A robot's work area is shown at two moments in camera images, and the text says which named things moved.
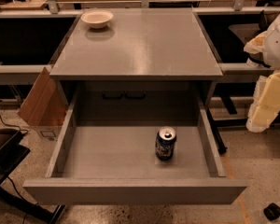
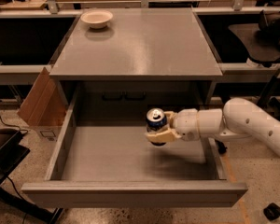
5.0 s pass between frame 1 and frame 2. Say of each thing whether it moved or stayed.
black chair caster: stayed
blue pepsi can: moved
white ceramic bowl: stayed
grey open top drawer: stayed
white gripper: moved
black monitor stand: stayed
